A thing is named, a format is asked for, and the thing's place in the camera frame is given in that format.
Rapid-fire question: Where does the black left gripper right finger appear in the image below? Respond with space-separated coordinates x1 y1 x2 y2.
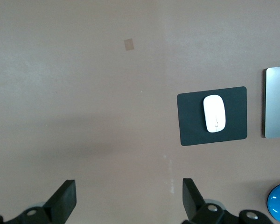
182 178 276 224

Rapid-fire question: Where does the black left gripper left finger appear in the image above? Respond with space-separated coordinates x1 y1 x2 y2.
0 179 77 224

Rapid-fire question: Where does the white computer mouse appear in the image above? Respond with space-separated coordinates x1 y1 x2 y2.
203 94 226 133

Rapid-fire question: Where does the black mouse pad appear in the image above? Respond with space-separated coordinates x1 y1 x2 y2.
176 86 248 147

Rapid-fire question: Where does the silver laptop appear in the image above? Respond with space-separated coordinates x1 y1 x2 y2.
262 65 280 139

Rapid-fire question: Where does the brown tape patch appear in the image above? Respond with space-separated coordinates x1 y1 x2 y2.
124 38 135 51

